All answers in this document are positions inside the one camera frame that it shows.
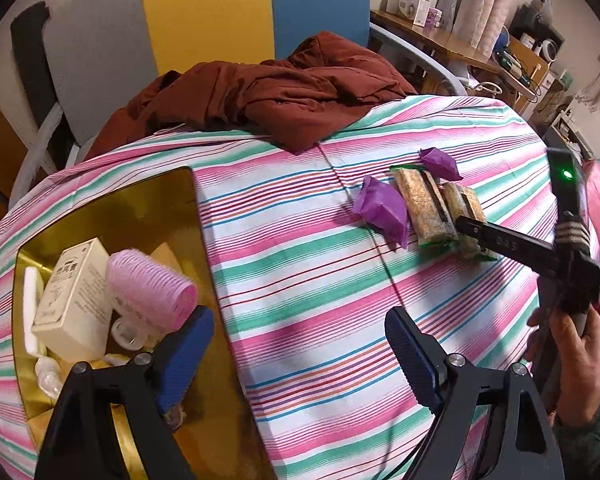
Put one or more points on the wooden desk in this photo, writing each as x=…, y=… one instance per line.
x=440, y=42

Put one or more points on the grey yellow blue chair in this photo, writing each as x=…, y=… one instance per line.
x=200, y=15

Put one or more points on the patterned curtain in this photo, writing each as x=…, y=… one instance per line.
x=485, y=0

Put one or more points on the wooden shelf cabinet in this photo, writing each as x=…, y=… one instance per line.
x=532, y=72

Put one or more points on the yellow-lined cardboard box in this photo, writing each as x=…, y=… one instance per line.
x=240, y=360

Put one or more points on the low white carton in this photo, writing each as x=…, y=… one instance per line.
x=399, y=4

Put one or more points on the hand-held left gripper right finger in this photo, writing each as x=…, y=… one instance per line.
x=412, y=360

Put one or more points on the purple packet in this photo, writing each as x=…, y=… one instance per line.
x=382, y=207
x=442, y=162

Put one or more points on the white round appliance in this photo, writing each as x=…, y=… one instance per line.
x=547, y=50

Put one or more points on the maroon garment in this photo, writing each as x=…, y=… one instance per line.
x=280, y=95

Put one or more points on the black bag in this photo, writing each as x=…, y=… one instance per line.
x=535, y=12

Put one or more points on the pink hair roller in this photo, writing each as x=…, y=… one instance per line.
x=150, y=287

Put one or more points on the snack bar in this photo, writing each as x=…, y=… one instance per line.
x=467, y=205
x=427, y=207

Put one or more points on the cream carton with print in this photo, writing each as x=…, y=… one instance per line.
x=72, y=300

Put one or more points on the person's right hand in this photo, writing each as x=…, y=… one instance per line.
x=580, y=365

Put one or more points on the tall white carton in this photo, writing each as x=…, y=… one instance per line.
x=421, y=5

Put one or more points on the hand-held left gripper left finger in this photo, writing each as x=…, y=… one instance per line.
x=182, y=360

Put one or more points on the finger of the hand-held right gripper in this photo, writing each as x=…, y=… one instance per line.
x=505, y=242

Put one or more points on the white bed rail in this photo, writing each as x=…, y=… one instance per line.
x=42, y=155
x=420, y=57

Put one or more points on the orange wooden wardrobe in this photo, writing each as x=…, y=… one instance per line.
x=0, y=145

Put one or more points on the striped pink green bedsheet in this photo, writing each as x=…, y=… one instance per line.
x=310, y=270

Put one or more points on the white foam block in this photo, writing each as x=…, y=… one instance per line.
x=31, y=310

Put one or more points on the person's right forearm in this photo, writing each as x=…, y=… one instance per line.
x=590, y=445

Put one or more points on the clear white plastic item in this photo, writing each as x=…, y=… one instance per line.
x=129, y=332
x=49, y=377

